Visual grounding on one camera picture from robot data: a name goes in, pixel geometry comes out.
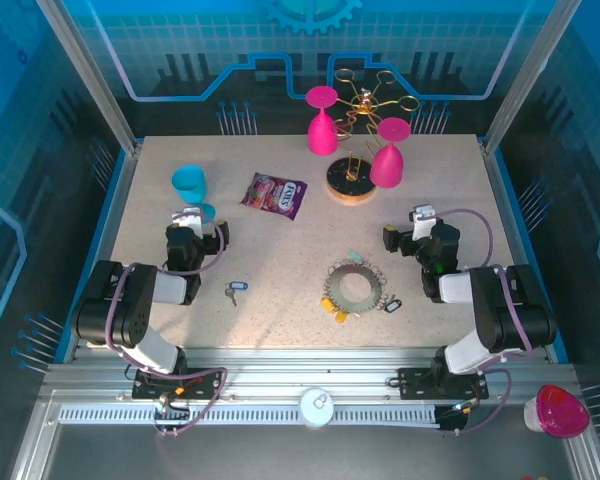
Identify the key with blue tag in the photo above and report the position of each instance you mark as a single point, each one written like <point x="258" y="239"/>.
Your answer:
<point x="238" y="286"/>

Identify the metal keyring disc with rings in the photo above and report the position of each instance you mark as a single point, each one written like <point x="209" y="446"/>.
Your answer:
<point x="356" y="306"/>

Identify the yellow key tag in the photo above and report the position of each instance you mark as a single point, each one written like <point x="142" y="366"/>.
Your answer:
<point x="341" y="317"/>
<point x="327" y="303"/>

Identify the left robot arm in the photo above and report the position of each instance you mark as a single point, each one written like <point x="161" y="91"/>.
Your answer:
<point x="130" y="310"/>

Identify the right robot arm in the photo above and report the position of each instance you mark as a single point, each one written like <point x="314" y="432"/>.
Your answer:
<point x="505" y="315"/>

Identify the teal key tag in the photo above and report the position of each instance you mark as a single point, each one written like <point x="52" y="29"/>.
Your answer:
<point x="355" y="256"/>

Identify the blue plastic goblet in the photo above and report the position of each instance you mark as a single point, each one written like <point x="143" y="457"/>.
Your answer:
<point x="190" y="185"/>

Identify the black key tag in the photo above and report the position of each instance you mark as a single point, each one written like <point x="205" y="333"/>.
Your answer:
<point x="392" y="306"/>

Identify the pink plastic goblet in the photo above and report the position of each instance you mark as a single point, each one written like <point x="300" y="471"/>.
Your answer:
<point x="387" y="167"/>
<point x="322" y="137"/>

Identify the purple candy bag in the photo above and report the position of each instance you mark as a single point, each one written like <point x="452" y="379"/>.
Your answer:
<point x="275" y="195"/>

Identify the white round can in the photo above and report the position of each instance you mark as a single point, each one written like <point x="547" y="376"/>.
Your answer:
<point x="316" y="410"/>

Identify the white cup with pink lid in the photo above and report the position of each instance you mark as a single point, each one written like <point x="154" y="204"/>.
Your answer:
<point x="560" y="412"/>

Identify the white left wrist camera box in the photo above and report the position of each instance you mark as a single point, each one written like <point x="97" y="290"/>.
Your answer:
<point x="189" y="224"/>

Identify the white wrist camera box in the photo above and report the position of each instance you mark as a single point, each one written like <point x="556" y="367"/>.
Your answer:
<point x="423" y="222"/>
<point x="189" y="224"/>

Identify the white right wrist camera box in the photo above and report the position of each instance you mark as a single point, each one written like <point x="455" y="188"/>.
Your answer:
<point x="423" y="222"/>

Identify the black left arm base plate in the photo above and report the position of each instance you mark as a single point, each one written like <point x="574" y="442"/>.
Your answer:
<point x="205" y="382"/>

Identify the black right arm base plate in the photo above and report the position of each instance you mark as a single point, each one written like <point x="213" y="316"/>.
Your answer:
<point x="415" y="382"/>

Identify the aluminium mounting rail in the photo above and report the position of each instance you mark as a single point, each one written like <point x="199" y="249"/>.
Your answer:
<point x="305" y="370"/>

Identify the aluminium frame post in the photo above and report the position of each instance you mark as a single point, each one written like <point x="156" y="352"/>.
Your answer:
<point x="91" y="75"/>
<point x="525" y="75"/>

